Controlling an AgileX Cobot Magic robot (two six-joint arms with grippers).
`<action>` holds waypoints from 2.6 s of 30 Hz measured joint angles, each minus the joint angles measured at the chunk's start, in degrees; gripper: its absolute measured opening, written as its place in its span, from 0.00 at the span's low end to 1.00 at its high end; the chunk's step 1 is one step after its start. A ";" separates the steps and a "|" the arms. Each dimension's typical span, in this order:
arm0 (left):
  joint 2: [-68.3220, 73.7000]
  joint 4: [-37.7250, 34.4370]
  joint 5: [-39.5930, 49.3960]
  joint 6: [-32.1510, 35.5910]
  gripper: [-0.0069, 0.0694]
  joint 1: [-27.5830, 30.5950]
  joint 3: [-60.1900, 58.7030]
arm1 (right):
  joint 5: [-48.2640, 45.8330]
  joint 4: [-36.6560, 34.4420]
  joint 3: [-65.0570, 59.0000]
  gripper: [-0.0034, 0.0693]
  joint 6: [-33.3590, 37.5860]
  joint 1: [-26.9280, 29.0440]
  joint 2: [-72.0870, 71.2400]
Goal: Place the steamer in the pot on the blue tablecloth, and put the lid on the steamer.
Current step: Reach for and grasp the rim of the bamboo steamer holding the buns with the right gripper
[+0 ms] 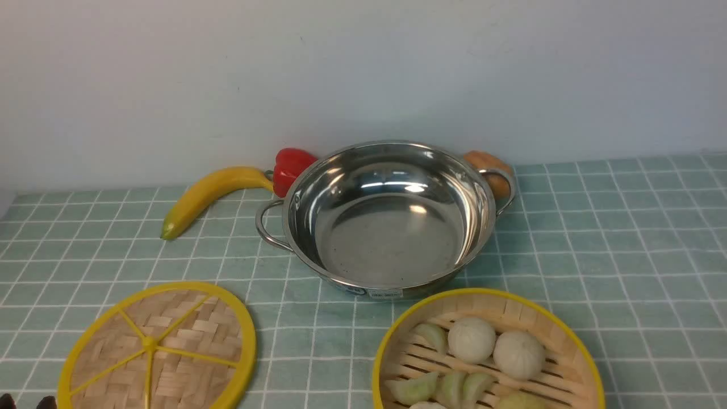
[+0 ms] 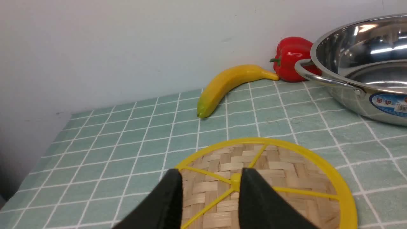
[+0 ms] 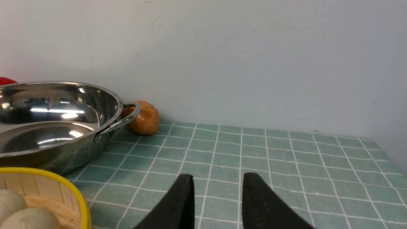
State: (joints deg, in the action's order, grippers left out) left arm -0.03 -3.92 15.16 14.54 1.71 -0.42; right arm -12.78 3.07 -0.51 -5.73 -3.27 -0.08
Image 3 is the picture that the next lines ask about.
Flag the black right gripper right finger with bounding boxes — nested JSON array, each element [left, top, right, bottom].
[[242, 173, 314, 229]]

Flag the red bell pepper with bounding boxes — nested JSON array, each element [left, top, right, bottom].
[[0, 77, 17, 86]]

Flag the yellow bamboo steamer basket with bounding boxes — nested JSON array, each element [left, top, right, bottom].
[[0, 168, 92, 229]]

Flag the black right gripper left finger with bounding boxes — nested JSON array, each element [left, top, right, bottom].
[[133, 174, 195, 229]]

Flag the brown potato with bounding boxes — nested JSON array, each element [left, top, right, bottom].
[[127, 100, 160, 136]]

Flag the white steamed bun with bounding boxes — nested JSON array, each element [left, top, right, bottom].
[[1, 208, 61, 229], [0, 189, 27, 224]]

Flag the stainless steel pot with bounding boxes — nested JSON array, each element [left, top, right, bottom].
[[0, 81, 141, 175]]

